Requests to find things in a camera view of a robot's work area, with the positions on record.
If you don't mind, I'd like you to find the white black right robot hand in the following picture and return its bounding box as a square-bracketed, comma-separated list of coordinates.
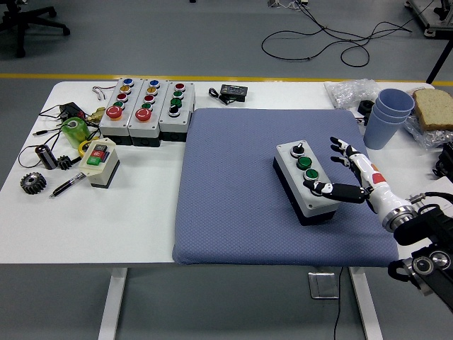
[302, 136, 411, 217]

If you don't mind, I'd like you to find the grey four-button control box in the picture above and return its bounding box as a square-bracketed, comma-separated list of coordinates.
[272, 141, 338, 227]

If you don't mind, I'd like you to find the grey five-button emergency stop box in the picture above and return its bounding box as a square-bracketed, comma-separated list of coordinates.
[98, 77, 144, 138]
[127, 78, 170, 147]

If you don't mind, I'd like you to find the clear plastic bag under bread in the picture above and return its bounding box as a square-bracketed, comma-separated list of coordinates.
[403, 113, 453, 152]

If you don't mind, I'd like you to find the white paper sheet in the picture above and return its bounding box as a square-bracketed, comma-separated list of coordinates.
[423, 175, 453, 206]

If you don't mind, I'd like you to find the black metal device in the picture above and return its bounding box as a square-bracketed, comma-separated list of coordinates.
[432, 143, 453, 178]

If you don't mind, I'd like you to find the crumpled clear plastic bag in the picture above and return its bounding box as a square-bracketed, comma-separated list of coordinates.
[323, 78, 382, 109]

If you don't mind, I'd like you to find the bread slice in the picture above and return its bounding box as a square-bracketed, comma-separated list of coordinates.
[412, 88, 453, 132]

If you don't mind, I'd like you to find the metal floor socket box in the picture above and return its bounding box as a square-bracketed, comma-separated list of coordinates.
[307, 271, 340, 300]

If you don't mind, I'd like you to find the white table leg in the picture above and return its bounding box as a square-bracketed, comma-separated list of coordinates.
[97, 267, 128, 340]
[348, 266, 385, 340]

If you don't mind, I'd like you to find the blue-grey quilted mat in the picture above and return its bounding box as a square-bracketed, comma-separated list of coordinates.
[172, 108, 400, 267]

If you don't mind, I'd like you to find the small black panel meter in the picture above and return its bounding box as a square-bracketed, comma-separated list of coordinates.
[207, 84, 248, 106]

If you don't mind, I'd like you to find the grey control box black selector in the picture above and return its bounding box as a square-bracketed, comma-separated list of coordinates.
[159, 81, 196, 143]

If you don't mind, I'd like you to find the brass fitting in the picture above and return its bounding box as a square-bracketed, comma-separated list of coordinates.
[86, 107, 107, 125]

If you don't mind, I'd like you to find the green wrapped battery pack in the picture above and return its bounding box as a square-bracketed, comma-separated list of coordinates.
[62, 116, 91, 148]

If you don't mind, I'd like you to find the black pen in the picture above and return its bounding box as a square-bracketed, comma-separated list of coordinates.
[49, 173, 87, 198]

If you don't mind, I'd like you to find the black power adapter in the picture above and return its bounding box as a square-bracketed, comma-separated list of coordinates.
[58, 101, 86, 121]

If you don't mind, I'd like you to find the black cylindrical capacitor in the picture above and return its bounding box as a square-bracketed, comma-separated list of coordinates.
[35, 144, 57, 171]

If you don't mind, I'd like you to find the large steel gear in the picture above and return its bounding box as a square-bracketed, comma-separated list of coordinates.
[20, 171, 48, 195]

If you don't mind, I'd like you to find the black office chair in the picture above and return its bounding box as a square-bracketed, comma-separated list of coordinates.
[0, 0, 71, 59]

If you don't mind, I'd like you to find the long black floor cable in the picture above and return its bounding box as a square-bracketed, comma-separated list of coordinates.
[261, 0, 413, 67]

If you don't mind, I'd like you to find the aluminium frame cart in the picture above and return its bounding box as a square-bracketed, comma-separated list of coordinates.
[403, 0, 453, 38]

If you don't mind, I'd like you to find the cream red-green switch box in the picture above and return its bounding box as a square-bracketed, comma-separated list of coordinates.
[78, 137, 120, 189]

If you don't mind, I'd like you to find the red white twisted wire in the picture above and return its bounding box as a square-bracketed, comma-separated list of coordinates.
[91, 84, 117, 102]

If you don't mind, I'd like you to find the thin black plug cable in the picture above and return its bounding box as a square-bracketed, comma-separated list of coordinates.
[17, 106, 102, 169]

